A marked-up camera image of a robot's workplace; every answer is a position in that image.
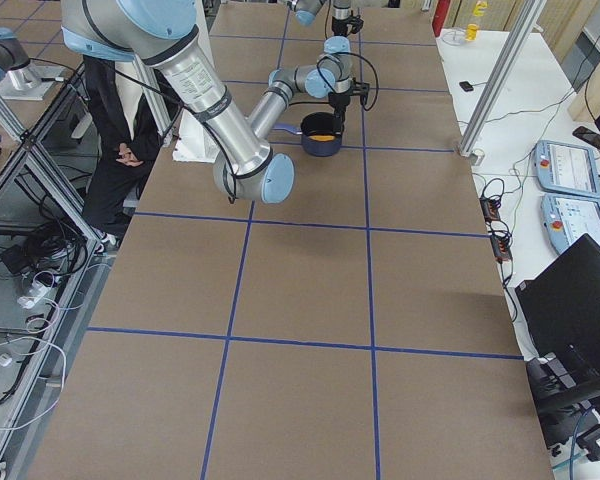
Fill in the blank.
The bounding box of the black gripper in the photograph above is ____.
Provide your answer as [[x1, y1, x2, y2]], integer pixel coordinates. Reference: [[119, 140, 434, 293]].
[[328, 92, 350, 138]]

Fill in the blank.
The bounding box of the blue saucepan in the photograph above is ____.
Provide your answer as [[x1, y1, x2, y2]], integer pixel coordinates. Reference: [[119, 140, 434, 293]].
[[273, 112, 342, 157]]

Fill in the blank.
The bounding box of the yellow corn cob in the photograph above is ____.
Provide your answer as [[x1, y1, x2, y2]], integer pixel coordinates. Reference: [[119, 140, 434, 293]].
[[308, 133, 337, 142]]

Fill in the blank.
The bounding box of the small robot arm on cart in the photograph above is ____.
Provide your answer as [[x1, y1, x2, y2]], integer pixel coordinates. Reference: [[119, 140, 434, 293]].
[[0, 27, 51, 101]]

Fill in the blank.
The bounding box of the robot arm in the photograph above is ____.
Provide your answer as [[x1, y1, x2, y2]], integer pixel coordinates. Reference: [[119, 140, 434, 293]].
[[278, 0, 364, 37], [61, 1, 352, 204]]

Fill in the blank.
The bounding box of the small black square device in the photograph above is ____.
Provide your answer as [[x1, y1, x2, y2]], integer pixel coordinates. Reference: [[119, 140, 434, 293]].
[[459, 81, 474, 92]]

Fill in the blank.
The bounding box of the yellow object on desk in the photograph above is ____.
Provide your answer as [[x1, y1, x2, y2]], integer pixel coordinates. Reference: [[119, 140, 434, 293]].
[[464, 23, 479, 42]]

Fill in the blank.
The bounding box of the orange usb hub far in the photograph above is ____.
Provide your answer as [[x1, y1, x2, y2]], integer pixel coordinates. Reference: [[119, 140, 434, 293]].
[[480, 197, 501, 223]]

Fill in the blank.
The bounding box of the orange usb hub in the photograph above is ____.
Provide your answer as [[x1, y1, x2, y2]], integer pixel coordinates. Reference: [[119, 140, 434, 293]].
[[490, 233, 513, 264], [480, 197, 501, 223]]

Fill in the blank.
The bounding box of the orange usb hub near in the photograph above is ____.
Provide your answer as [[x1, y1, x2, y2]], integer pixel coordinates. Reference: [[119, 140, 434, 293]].
[[490, 233, 513, 264]]

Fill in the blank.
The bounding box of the person in courage jacket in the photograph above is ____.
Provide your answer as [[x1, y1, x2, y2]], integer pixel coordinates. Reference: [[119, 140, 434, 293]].
[[82, 56, 162, 248]]

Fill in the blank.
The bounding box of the far blue teach pendant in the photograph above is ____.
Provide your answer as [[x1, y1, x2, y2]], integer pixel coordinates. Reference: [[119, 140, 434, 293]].
[[534, 140, 600, 199]]

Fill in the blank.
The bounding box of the blue teach pendant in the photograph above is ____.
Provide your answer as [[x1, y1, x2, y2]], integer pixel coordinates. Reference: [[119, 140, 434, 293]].
[[534, 140, 600, 199], [541, 193, 600, 254]]

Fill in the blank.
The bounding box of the black phone on desk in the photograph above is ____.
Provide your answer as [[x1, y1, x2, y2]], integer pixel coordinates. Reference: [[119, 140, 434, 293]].
[[572, 126, 600, 150]]

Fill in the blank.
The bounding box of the near blue teach pendant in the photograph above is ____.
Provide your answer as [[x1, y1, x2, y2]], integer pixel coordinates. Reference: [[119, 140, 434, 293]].
[[541, 193, 600, 254]]

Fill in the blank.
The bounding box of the black laptop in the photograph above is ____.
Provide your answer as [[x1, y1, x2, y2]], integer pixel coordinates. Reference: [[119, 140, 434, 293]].
[[515, 234, 600, 372]]

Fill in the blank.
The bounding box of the white power strip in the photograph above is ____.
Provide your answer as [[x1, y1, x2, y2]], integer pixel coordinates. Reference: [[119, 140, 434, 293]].
[[17, 281, 52, 310]]

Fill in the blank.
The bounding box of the black monitor stand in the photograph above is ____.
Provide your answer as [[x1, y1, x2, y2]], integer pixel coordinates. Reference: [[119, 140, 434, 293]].
[[526, 345, 600, 462]]

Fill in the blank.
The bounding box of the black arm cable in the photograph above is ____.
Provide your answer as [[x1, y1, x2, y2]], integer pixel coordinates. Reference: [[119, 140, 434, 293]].
[[289, 52, 380, 114]]

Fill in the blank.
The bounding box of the aluminium frame post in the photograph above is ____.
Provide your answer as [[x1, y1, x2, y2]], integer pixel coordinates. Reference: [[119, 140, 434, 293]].
[[457, 0, 547, 166]]

